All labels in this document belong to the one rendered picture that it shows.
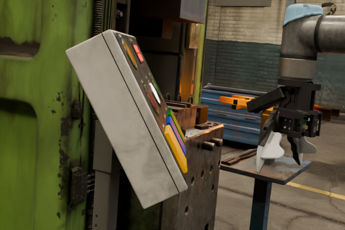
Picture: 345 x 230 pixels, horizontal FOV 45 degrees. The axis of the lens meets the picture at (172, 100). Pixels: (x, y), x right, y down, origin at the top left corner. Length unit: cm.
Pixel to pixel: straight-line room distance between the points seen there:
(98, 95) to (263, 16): 912
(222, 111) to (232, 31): 489
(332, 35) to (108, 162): 49
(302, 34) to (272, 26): 870
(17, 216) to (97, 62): 79
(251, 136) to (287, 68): 434
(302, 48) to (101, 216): 52
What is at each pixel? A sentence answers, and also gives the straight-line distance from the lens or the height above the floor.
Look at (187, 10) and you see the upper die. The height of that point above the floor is 130.
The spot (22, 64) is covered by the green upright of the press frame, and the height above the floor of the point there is 110.
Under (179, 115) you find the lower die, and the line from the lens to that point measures 134.
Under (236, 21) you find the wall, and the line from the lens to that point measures 999.
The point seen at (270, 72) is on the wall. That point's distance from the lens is 954.
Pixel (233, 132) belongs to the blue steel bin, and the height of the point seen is 21.
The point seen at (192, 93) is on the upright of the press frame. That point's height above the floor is 100.
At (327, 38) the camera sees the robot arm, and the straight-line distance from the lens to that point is 86.
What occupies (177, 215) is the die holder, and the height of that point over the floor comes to 68.
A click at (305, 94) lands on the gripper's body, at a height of 111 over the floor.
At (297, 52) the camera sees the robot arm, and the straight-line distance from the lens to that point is 89.
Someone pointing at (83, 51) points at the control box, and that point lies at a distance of 66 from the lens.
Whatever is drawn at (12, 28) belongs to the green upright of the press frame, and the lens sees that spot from 129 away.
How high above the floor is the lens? 118
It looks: 7 degrees down
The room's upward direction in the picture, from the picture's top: 5 degrees clockwise
